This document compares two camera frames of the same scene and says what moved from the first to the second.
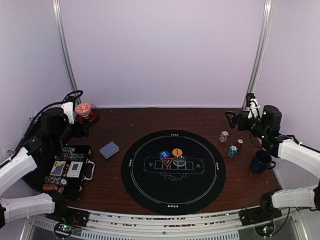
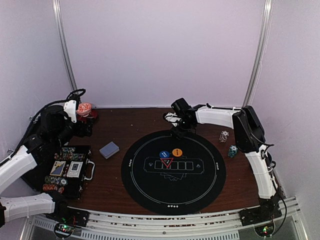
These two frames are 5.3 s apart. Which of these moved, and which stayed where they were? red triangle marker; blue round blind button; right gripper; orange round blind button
Moved: right gripper
Stayed: blue round blind button; red triangle marker; orange round blind button
